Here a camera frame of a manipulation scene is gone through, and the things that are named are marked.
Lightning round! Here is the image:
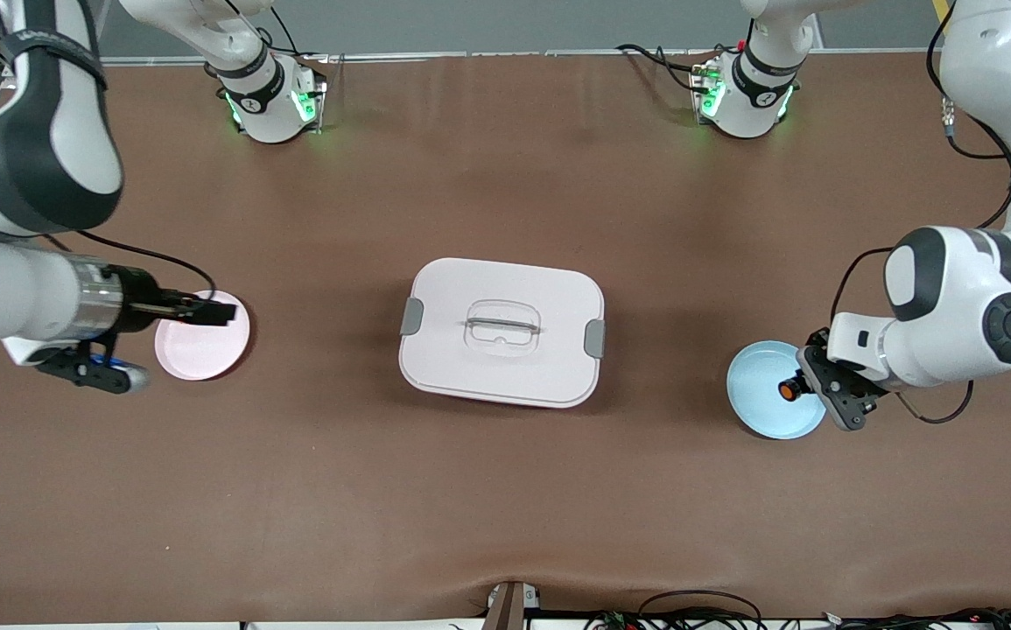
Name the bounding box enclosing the white lidded storage box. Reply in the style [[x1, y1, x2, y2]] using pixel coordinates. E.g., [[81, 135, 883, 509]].
[[397, 257, 607, 410]]

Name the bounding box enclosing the pink round plate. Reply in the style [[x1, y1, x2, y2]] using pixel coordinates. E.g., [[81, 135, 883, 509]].
[[154, 290, 252, 382]]

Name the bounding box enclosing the light blue round plate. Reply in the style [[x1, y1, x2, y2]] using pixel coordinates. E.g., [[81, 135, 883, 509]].
[[726, 340, 829, 440]]

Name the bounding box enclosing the brown table cover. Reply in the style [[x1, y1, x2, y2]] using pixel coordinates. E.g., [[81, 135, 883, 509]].
[[0, 50, 1011, 624]]

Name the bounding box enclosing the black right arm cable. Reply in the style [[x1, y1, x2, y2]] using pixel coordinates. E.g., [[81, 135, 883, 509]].
[[43, 228, 218, 304]]

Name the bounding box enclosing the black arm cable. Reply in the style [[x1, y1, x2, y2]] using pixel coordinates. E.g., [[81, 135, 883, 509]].
[[43, 228, 218, 304], [828, 0, 1011, 426]]

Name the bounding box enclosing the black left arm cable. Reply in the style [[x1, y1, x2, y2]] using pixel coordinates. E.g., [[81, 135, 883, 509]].
[[828, 0, 1011, 426]]

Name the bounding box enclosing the black looped cable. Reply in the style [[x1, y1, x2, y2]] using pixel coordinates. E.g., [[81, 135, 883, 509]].
[[584, 590, 765, 630]]

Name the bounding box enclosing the black cable bundle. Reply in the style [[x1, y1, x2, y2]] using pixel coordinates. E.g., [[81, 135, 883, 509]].
[[820, 607, 1011, 630]]

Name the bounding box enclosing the black right base cable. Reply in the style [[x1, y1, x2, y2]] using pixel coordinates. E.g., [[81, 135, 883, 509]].
[[238, 9, 331, 67]]

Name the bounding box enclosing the black base cable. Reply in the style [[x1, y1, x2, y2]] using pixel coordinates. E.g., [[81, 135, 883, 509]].
[[238, 9, 331, 67], [616, 42, 718, 94]]

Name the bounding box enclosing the black left base cable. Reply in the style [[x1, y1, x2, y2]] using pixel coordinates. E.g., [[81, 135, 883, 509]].
[[616, 42, 718, 94]]

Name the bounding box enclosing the brown metal bracket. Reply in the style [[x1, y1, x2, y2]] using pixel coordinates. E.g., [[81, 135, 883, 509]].
[[482, 581, 543, 630]]

